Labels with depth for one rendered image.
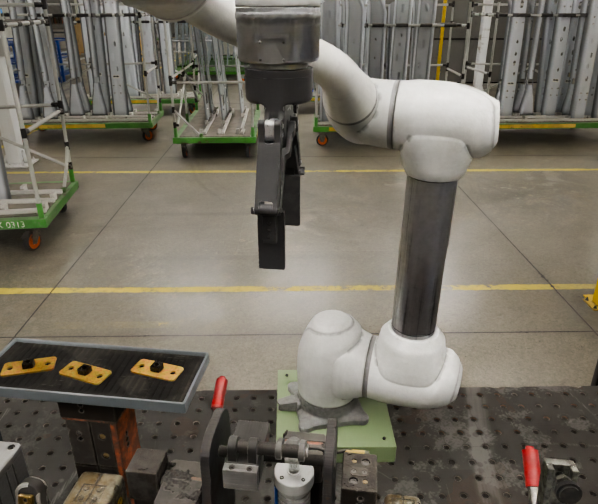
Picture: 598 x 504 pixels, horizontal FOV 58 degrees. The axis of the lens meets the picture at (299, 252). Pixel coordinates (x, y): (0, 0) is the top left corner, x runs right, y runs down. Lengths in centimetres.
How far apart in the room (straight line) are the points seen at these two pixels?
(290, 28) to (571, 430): 136
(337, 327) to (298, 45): 84
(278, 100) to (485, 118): 54
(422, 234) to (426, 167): 15
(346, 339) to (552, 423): 65
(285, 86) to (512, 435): 121
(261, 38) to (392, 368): 88
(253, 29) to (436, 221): 65
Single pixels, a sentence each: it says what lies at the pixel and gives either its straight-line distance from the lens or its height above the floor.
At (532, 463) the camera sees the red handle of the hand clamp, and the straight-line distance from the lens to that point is 88.
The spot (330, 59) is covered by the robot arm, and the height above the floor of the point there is 165.
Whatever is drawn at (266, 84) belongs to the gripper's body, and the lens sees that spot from 60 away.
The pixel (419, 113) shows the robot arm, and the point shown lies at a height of 154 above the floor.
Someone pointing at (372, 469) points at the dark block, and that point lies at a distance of 85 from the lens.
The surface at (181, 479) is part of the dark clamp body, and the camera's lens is 90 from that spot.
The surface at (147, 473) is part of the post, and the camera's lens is 89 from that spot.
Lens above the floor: 172
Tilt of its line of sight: 24 degrees down
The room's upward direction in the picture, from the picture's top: straight up
